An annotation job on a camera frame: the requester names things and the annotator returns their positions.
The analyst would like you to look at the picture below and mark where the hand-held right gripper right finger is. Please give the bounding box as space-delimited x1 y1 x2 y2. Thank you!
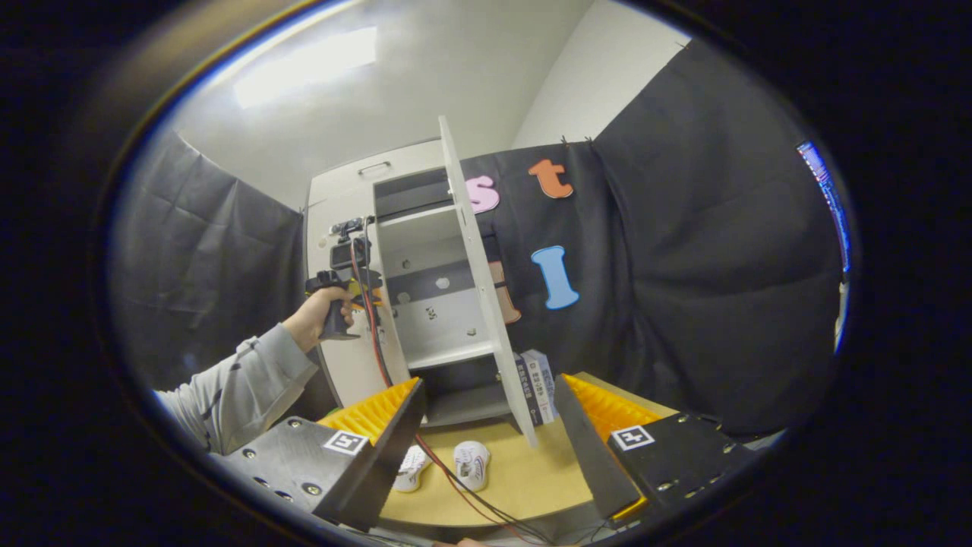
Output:
553 373 756 529

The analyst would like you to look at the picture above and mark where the camera sticker cabinet door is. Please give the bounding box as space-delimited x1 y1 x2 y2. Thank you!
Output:
305 182 411 411

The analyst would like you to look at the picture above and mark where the white canvas shoe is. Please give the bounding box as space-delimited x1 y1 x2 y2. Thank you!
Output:
393 444 434 493
453 441 491 492

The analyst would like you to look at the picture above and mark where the grey shoe cabinet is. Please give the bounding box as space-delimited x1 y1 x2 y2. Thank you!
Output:
304 115 540 449

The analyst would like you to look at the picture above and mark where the black cable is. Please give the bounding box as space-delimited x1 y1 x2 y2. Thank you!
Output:
357 217 564 546

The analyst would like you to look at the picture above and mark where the red cable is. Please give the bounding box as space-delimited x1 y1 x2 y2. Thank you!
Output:
348 219 559 546

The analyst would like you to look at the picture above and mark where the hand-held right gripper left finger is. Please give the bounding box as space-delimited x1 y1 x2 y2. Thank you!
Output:
209 378 428 533

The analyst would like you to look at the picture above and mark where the black cat sticker cabinet door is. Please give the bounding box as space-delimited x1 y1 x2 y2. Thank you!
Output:
439 115 540 449

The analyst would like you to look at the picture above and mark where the dark grey book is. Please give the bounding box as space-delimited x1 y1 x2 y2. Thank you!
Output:
515 353 543 426

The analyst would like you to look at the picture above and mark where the black backdrop cloth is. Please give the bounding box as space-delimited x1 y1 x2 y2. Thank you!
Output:
110 38 847 440

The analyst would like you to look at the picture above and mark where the grey cabinet drawer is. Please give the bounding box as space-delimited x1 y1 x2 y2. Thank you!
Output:
308 139 445 207

